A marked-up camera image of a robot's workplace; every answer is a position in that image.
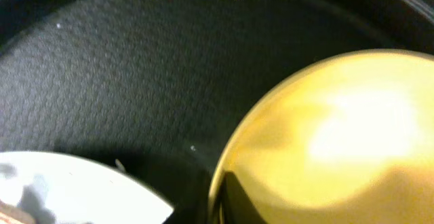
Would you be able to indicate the grey plate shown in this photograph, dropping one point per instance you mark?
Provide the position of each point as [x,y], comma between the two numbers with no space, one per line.
[58,188]

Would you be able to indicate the round black tray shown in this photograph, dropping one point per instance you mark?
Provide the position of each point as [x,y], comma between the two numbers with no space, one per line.
[162,84]

